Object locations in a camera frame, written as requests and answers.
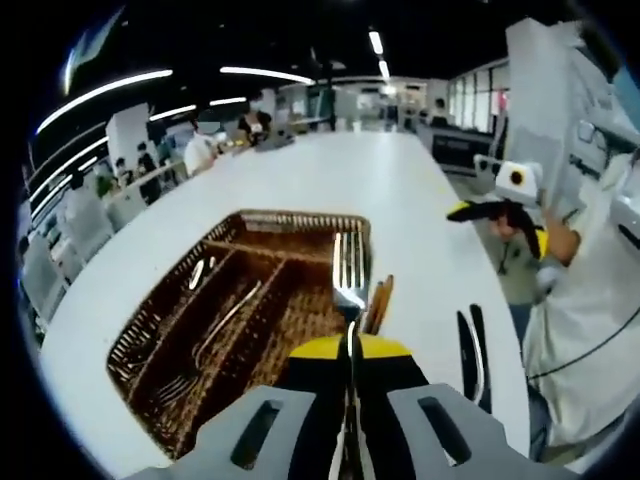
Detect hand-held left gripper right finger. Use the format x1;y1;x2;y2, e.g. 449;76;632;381
353;333;566;480

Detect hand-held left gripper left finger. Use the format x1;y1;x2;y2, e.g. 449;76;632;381
169;335;351;480

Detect silver knife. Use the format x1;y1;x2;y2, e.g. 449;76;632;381
468;303;495;415

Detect brown wicker storage slots tray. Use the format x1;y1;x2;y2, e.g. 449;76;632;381
104;208;374;461

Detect dark grey cabinet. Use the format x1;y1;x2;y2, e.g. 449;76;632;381
427;124;501;176

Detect person in white shirt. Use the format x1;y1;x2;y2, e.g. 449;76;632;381
522;149;640;446

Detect white chest-worn device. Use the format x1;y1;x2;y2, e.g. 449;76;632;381
612;187;640;251

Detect person's blue jeans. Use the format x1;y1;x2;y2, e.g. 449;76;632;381
507;302;554;464

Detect group of white office chairs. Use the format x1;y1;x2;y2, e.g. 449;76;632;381
19;197;131;326

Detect curved ceiling light strip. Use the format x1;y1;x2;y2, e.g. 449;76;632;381
35;68;175;135

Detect beige drawstring garment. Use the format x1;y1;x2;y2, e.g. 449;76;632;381
497;227;546;307

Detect black cable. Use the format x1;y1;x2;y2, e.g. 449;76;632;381
527;309;640;380

